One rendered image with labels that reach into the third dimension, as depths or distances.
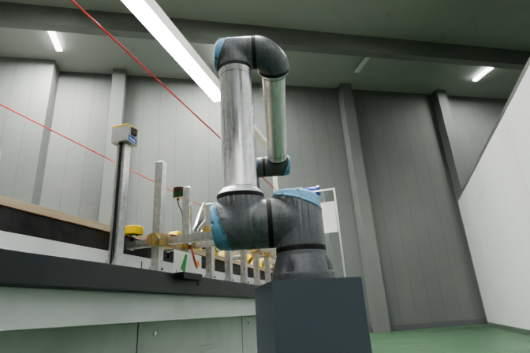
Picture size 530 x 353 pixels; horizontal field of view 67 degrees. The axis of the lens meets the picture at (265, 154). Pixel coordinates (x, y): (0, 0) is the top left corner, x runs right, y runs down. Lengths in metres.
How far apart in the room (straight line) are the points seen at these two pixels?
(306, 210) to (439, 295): 9.96
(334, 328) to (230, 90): 0.78
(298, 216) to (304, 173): 9.01
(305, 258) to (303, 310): 0.15
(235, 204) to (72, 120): 9.39
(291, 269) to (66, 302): 0.64
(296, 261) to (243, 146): 0.39
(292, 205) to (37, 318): 0.74
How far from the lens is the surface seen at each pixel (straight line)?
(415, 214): 11.16
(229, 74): 1.37
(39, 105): 10.27
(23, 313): 1.23
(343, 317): 1.13
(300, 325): 1.09
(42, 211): 1.54
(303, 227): 1.18
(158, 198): 1.74
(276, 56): 1.44
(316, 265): 1.16
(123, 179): 1.54
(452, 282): 11.32
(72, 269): 1.28
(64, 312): 1.33
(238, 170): 1.24
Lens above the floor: 0.52
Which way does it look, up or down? 22 degrees up
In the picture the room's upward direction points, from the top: 4 degrees counter-clockwise
